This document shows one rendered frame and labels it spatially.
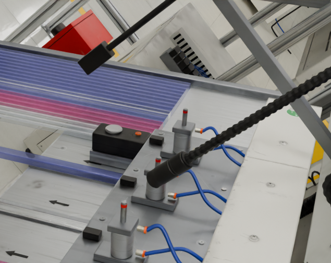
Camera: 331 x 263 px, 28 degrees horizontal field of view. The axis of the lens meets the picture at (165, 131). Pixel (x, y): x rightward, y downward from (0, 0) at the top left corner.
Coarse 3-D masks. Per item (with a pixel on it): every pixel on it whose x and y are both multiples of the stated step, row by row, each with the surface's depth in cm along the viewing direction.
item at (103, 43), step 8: (96, 48) 80; (104, 48) 80; (88, 56) 81; (96, 56) 81; (104, 56) 81; (112, 56) 81; (80, 64) 82; (88, 64) 82; (96, 64) 81; (88, 72) 82
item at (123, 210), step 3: (123, 201) 61; (126, 201) 61; (123, 204) 61; (126, 204) 61; (123, 207) 61; (126, 207) 61; (120, 210) 62; (123, 210) 62; (126, 210) 62; (120, 213) 62; (123, 213) 62; (126, 213) 62; (120, 216) 62; (123, 216) 62; (126, 216) 62; (120, 219) 62; (123, 219) 62; (126, 219) 62; (123, 222) 62
